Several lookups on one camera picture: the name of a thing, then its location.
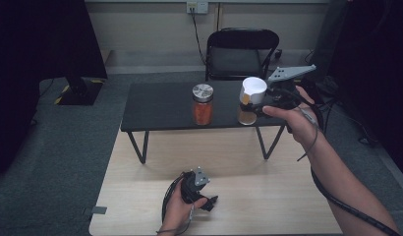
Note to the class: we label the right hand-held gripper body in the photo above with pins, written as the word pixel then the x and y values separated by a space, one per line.
pixel 284 93

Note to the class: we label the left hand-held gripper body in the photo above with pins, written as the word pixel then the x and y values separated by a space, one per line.
pixel 191 188

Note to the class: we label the white lid glass jar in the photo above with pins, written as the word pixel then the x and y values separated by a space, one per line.
pixel 254 89

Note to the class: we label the silver lid glass jar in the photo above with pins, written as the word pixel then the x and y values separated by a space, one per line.
pixel 202 109

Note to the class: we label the black metal leg shelf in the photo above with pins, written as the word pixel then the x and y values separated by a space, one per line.
pixel 163 105

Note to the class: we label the person's left hand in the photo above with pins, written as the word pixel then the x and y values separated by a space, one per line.
pixel 176 213

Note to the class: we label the person's right hand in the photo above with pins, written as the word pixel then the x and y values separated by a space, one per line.
pixel 302 123

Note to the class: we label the black power plug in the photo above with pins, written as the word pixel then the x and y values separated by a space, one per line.
pixel 278 53

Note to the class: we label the black folding chair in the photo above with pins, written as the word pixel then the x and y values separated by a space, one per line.
pixel 237 60

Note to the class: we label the dark grey panel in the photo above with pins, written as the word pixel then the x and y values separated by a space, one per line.
pixel 324 39

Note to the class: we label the grey tape strip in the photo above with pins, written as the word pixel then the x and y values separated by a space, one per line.
pixel 98 210

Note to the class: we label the dark curtain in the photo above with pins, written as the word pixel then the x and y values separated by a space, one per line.
pixel 42 65
pixel 379 82

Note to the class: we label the white wall outlet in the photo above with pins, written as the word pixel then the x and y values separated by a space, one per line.
pixel 197 7

